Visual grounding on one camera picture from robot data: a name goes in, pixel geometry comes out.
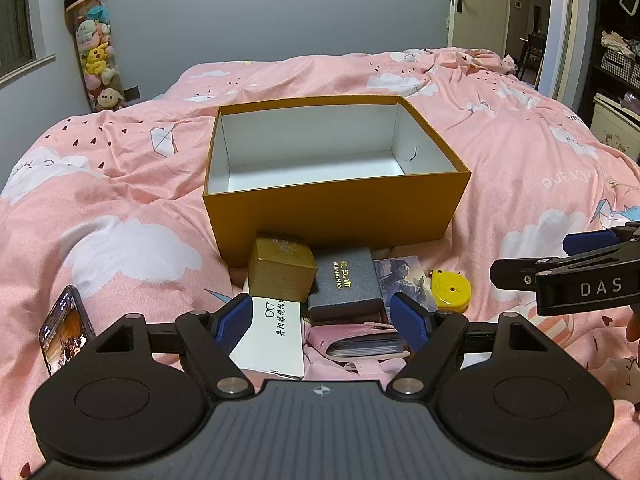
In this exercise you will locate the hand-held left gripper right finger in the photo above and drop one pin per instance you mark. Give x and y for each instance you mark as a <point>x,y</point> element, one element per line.
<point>406,320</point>

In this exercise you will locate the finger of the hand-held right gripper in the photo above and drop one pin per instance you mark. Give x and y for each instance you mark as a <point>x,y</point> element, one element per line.
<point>587,244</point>
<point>515,274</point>

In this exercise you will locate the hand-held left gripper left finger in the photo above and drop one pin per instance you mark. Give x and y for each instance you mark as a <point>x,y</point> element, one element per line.
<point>235,317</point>

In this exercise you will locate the illustrated card box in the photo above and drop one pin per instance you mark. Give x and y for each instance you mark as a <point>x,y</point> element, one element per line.
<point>405,275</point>

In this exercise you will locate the yellow tape measure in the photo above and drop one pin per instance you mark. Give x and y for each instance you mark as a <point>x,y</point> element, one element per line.
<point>452,290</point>

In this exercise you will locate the small gold box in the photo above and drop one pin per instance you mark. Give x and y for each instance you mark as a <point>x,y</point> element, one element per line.
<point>280,275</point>

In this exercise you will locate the grey textured box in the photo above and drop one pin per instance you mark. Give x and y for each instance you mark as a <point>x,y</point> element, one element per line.
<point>345,280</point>

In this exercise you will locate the pink card wallet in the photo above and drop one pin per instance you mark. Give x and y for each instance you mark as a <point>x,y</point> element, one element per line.
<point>325,331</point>

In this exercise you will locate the orange cardboard box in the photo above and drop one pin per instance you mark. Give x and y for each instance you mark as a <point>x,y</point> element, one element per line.
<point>325,220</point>

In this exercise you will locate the person's right hand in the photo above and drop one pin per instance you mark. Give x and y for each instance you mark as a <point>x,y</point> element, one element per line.
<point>634,327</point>

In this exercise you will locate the cream storage box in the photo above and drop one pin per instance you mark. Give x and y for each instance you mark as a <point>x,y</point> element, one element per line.
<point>617,130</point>

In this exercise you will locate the black smartphone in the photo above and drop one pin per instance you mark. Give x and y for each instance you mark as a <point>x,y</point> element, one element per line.
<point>65,330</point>

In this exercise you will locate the pink cloud-print bedsheet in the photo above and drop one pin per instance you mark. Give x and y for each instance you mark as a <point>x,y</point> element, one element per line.
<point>125,185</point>

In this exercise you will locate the checked storage basket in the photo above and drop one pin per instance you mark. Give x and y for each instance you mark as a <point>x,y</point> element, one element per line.
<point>620,67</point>

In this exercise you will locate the dark wooden chair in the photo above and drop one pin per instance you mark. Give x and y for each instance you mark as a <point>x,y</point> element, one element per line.
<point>534,52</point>

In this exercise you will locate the white door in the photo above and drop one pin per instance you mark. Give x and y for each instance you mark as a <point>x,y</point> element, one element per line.
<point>482,25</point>

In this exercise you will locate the dark window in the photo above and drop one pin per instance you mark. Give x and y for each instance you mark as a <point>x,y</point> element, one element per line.
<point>15,10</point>

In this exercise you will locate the small dark wall socket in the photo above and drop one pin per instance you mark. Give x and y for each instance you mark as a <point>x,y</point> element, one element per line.
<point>131,94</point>

